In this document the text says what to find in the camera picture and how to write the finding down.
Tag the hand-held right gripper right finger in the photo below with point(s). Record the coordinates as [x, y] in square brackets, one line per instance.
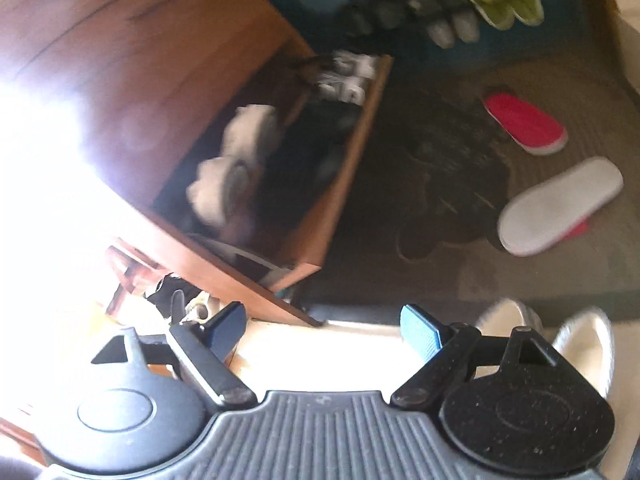
[417, 330]

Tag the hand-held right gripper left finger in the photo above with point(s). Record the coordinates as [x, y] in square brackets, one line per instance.
[230, 329]

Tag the red slipper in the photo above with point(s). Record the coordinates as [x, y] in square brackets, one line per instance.
[525, 122]
[560, 205]

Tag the wooden shoe cabinet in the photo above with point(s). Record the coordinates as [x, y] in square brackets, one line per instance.
[125, 60]

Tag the dark door mat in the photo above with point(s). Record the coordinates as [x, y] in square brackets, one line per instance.
[450, 270]

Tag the dark shoe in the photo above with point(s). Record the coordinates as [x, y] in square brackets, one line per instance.
[167, 292]

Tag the grey bear slipper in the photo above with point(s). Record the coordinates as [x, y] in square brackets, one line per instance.
[585, 345]
[505, 315]

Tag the wooden door frame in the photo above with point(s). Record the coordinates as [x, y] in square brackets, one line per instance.
[607, 20]

